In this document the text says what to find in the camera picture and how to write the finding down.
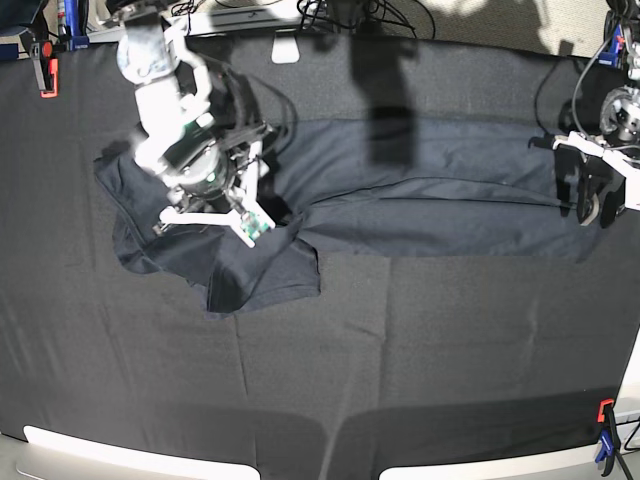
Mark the aluminium frame rail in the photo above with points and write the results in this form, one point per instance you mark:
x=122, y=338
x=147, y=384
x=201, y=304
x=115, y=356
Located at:
x=277, y=16

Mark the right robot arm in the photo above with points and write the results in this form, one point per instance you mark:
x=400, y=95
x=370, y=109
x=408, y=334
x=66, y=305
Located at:
x=173, y=89

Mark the blue clamp top right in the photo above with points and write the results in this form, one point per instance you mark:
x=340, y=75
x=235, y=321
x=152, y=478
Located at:
x=613, y=55

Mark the black t-shirt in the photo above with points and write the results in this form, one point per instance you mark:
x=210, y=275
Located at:
x=392, y=187

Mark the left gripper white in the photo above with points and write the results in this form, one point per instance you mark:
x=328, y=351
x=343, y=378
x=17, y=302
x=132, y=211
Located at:
x=594, y=180

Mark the orange blue clamp bottom right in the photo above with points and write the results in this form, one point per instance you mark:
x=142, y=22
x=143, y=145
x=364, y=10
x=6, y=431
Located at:
x=610, y=444

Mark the blue clamp top left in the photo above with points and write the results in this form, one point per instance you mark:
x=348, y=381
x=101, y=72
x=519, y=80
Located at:
x=72, y=16

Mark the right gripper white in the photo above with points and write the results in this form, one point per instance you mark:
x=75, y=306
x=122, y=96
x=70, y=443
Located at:
x=214, y=188

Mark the white tab on table edge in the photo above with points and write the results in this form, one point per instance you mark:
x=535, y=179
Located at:
x=285, y=49

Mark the orange clamp top left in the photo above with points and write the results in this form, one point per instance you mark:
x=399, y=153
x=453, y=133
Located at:
x=46, y=68

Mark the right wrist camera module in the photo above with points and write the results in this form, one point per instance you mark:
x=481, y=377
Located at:
x=253, y=224

